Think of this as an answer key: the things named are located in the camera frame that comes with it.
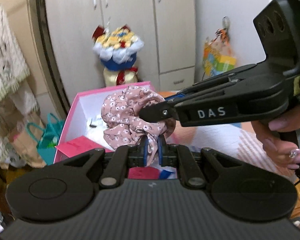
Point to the teal handled bag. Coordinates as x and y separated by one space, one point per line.
48 137

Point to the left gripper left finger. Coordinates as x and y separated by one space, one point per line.
142 152

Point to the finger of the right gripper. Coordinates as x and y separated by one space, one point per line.
159 112
212 84

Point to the pink red towel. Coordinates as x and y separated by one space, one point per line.
82 144

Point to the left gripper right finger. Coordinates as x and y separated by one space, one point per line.
162 151

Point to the beige wardrobe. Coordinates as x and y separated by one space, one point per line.
167 28

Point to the flower bouquet blue wrap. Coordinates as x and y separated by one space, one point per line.
117 51

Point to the pink floral cloth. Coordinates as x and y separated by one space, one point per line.
120 111

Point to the colourful paper gift bag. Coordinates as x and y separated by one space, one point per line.
218 55

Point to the pink storage box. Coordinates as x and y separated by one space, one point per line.
84 118

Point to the white tissue pack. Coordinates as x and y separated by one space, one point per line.
164 172

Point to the black clothes rack pole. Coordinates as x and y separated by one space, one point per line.
50 68

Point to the cream knitted cardigan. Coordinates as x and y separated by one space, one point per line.
13 67

